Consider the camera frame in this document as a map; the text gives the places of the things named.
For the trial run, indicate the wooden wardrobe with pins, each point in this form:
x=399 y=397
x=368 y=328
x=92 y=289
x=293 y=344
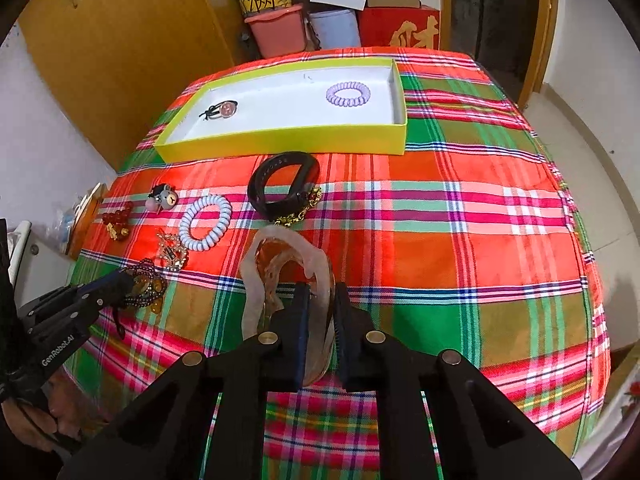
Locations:
x=130 y=50

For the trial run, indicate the wooden door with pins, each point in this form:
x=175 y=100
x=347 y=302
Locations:
x=537 y=35

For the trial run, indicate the pink plastic bin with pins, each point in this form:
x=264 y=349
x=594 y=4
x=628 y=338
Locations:
x=277 y=32

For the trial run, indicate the red gift box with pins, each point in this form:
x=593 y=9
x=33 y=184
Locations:
x=400 y=30

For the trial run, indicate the black wristband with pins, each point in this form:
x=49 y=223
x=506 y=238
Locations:
x=260 y=195

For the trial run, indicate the dark curtain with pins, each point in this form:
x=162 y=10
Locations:
x=495 y=10

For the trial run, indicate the translucent hair claw clip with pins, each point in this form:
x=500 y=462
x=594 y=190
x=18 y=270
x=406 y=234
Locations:
x=250 y=280

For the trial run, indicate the rhinestone brooch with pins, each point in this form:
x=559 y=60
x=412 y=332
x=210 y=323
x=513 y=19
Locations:
x=172 y=252

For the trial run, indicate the floral cloth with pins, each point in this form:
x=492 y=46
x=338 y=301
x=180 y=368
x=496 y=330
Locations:
x=620 y=410

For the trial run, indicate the orange stool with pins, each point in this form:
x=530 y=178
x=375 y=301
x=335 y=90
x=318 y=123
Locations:
x=85 y=220

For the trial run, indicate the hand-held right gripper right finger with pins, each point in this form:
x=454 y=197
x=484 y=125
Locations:
x=341 y=335

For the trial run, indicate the yellow shallow box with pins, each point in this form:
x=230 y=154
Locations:
x=280 y=142

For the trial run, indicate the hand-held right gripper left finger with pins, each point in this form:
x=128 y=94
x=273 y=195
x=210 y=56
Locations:
x=300 y=335

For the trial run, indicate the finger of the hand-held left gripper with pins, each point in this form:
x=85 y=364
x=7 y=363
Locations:
x=110 y=282
x=107 y=302

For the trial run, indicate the lavender plastic bucket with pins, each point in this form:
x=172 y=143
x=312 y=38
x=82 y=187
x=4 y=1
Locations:
x=335 y=30

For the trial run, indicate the person's left hand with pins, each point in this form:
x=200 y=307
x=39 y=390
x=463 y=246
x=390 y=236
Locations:
x=45 y=420

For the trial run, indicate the yellow box black print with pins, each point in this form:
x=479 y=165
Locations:
x=265 y=2

